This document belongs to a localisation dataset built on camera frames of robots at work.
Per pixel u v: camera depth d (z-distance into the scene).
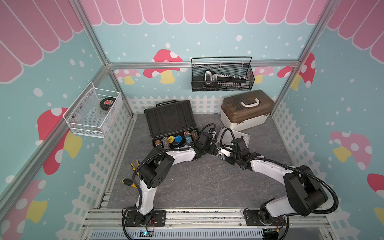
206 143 0.77
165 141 0.97
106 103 0.79
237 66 0.91
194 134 1.02
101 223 0.74
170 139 1.00
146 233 0.71
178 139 1.02
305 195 0.44
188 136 1.00
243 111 0.96
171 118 1.05
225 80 0.88
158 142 0.97
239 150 0.70
